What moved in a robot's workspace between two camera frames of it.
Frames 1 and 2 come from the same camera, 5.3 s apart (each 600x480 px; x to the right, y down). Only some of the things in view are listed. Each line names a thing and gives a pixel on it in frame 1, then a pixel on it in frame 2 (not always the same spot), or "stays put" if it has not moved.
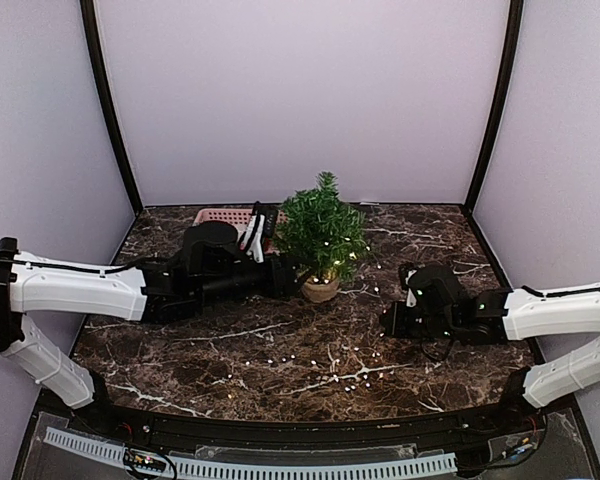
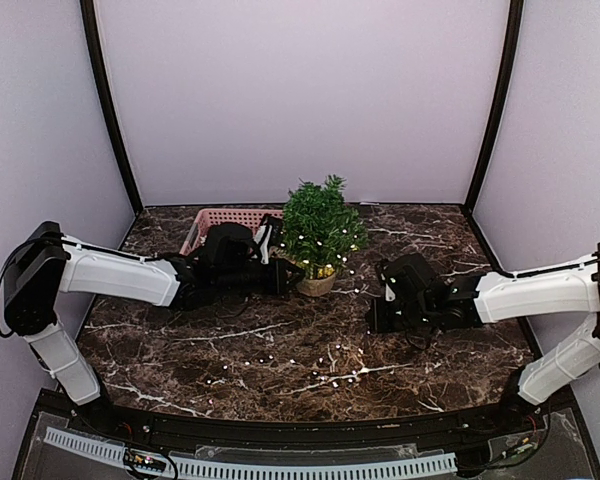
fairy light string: x=361 y=366 to x=319 y=359
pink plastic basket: x=239 y=217 stays put
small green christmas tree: x=320 y=233 stays put
